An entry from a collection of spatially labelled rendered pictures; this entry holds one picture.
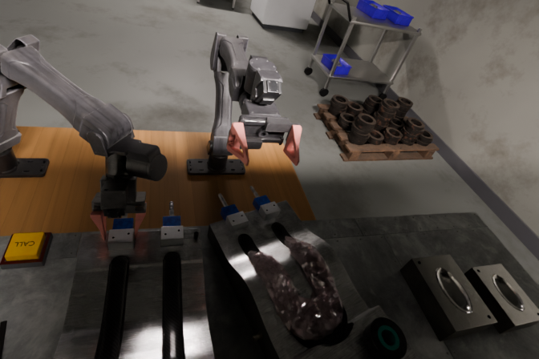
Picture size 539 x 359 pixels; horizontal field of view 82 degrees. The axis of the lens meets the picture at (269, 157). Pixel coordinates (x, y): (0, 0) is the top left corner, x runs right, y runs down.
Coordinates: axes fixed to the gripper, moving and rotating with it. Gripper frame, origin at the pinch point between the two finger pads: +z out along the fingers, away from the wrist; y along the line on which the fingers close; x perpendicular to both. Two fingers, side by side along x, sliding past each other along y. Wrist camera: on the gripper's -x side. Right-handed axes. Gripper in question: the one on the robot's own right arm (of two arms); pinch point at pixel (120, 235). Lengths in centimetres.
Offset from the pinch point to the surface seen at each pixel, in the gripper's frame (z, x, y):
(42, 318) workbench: 15.2, -5.3, -13.9
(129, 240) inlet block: 0.1, -2.5, 2.1
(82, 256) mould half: 3.2, -2.4, -7.1
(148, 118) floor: -4, 192, -1
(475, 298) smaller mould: 15, -20, 91
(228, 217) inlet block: -0.6, 5.7, 26.0
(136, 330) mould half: 11.5, -16.9, 4.7
